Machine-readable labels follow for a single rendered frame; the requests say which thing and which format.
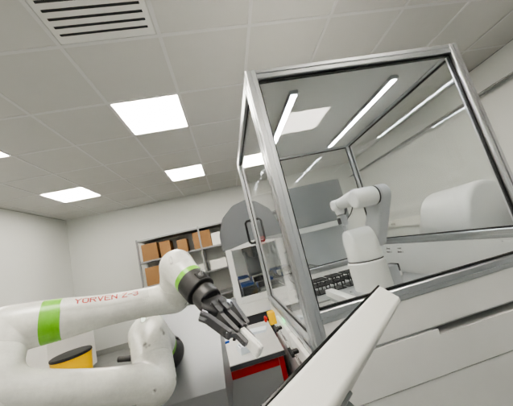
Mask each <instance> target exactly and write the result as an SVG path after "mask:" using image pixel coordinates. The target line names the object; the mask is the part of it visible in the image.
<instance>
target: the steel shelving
mask: <svg viewBox="0 0 513 406"><path fill-rule="evenodd" d="M220 226H221V222H219V223H216V224H212V225H208V226H202V227H198V226H197V227H196V228H194V229H190V230H183V231H180V232H176V233H172V234H165V235H162V236H158V237H154V238H148V239H144V240H140V241H137V240H135V244H136V249H137V255H138V260H139V270H140V275H141V281H142V286H143V288H147V287H152V286H156V285H159V284H154V285H151V286H146V287H144V282H143V272H142V267H141V264H145V263H146V264H147V268H149V263H152V262H155V261H160V260H161V259H162V258H158V259H153V260H149V261H145V262H140V256H139V246H138V243H142V244H144V245H146V243H149V242H155V241H159V240H163V239H166V238H173V237H177V236H181V235H185V234H191V233H194V232H197V233H198V237H199V241H200V245H201V236H200V232H199V231H202V230H208V229H212V228H216V227H220ZM219 246H221V244H217V245H213V246H207V247H203V248H202V245H201V248H200V249H196V250H193V251H187V252H188V253H193V252H197V251H201V253H202V257H203V261H204V265H205V261H206V263H207V266H208V271H207V269H206V265H205V273H206V274H207V275H208V273H209V277H210V272H212V271H218V270H221V269H225V268H228V266H227V267H221V268H218V269H214V270H212V269H211V270H209V265H208V261H207V257H206V253H205V250H206V249H210V248H214V247H219ZM203 250H204V253H205V257H204V253H203ZM210 278H211V277H210ZM231 292H233V289H232V288H227V289H223V290H220V293H221V295H224V294H227V293H231Z"/></svg>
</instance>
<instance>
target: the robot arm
mask: <svg viewBox="0 0 513 406"><path fill-rule="evenodd" d="M188 303H189V304H191V305H195V306H196V307H197V308H198V309H199V310H200V315H199V318H198V321H199V322H202V323H205V324H206V325H207V326H209V327H210V328H212V329H213V330H215V331H216V332H217V333H219V334H220V335H221V336H222V337H224V338H225V339H227V340H230V339H231V338H233V341H236V339H237V340H238V341H239V342H240V343H241V344H242V346H244V347H246V348H247V349H248V350H249V351H250V352H251V353H252V354H253V355H254V356H255V357H256V358H258V357H259V356H260V355H261V353H262V351H263V347H264V346H263V345H262V344H261V343H260V342H259V341H258V340H257V339H256V338H255V335H254V334H253V333H252V332H251V331H250V330H249V329H248V328H247V327H248V325H249V322H250V321H249V320H248V318H247V317H246V315H245V314H244V312H243V311H242V310H241V308H240V307H239V306H238V304H237V301H236V298H234V297H232V299H231V300H227V299H226V298H225V297H224V296H222V295H221V293H220V291H219V289H218V288H217V287H216V286H214V285H213V280H212V279H211V278H210V277H209V276H208V275H207V274H206V273H205V272H204V269H201V268H200V267H198V266H197V264H196V263H195V262H194V260H193V258H192V256H191V255H190V254H189V253H188V252H187V251H183V250H172V251H169V252H168V253H166V254H165V255H164V256H163V258H162V259H161V260H160V263H159V285H156V286H152V287H147V288H140V289H135V290H130V291H125V292H116V293H109V294H103V295H96V296H79V297H69V298H61V299H53V300H40V301H34V302H27V303H22V304H12V305H7V306H3V307H0V406H161V405H163V404H165V403H166V402H167V401H168V400H169V398H170V397H171V396H172V393H173V392H174V390H175V387H176V368H177V367H178V365H179V364H180V362H181V360H182V358H183V356H184V344H183V342H182V341H181V339H180V338H179V337H177V336H176V335H174V333H173V332H172V331H171V329H170V328H169V327H168V325H167V323H166V322H165V321H164V319H163V318H162V317H161V316H160V315H166V314H174V313H179V312H181V311H183V310H184V309H185V308H186V307H187V305H188ZM135 319H137V320H136V321H135V322H134V324H133V325H132V326H131V327H130V330H129V333H128V344H129V348H130V355H125V356H118V359H117V362H118V363H122V362H131V363H132V364H128V365H122V366H115V367H97V368H77V369H54V368H34V367H29V366H28V365H27V363H26V356H27V351H28V350H29V349H32V348H36V347H39V346H44V345H47V344H50V343H53V342H58V341H61V340H64V339H66V338H71V337H74V336H77V335H79V334H84V333H87V332H89V331H92V330H95V329H100V328H102V327H106V326H108V325H114V324H117V323H121V322H124V321H131V320H135Z"/></svg>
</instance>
